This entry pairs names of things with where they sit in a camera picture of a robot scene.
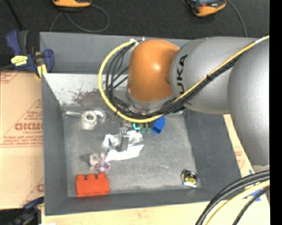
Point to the red toy building brick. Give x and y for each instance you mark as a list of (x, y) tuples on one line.
[(92, 186)]

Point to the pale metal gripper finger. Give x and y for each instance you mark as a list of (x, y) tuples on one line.
[(120, 138), (126, 143)]

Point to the grey metal bin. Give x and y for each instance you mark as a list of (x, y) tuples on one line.
[(154, 167)]

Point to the brown cardboard board red print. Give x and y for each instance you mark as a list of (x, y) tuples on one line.
[(16, 107)]

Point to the grey and beige small toy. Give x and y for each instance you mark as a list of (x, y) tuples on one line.
[(92, 159)]

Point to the yellow and black tape measure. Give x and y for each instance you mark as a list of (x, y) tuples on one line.
[(189, 178)]

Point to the purple small toy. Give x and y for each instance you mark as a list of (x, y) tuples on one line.
[(103, 166)]

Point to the blue block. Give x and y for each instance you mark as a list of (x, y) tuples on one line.
[(158, 125)]

